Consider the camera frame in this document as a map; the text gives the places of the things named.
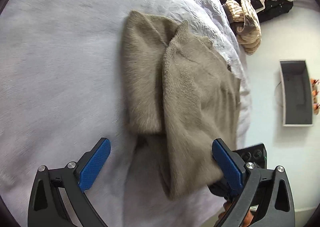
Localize beige striped clothes pile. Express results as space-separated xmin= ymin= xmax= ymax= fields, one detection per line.
xmin=220 ymin=0 xmax=261 ymax=55

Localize olive brown knit sweater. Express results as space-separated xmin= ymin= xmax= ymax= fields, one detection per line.
xmin=121 ymin=10 xmax=240 ymax=200

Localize black clothes on sill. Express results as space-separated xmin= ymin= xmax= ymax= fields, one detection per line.
xmin=250 ymin=0 xmax=295 ymax=23

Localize grey open storage box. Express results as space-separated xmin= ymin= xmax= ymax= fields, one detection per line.
xmin=279 ymin=60 xmax=313 ymax=127

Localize person's right hand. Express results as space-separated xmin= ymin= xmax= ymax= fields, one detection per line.
xmin=217 ymin=198 xmax=261 ymax=227

